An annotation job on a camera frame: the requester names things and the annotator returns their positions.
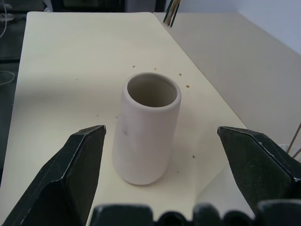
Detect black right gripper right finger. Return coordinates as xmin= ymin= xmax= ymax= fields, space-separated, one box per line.
xmin=217 ymin=126 xmax=301 ymax=214

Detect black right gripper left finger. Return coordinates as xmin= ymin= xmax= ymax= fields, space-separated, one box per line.
xmin=0 ymin=125 xmax=107 ymax=226

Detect flower bouquet stems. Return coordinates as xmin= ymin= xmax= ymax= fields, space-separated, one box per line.
xmin=287 ymin=123 xmax=301 ymax=160
xmin=163 ymin=0 xmax=182 ymax=27

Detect white cylindrical ceramic vase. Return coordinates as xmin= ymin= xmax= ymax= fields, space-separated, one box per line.
xmin=112 ymin=71 xmax=183 ymax=185

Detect white cable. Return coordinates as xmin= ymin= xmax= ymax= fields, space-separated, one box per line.
xmin=0 ymin=70 xmax=15 ymax=86

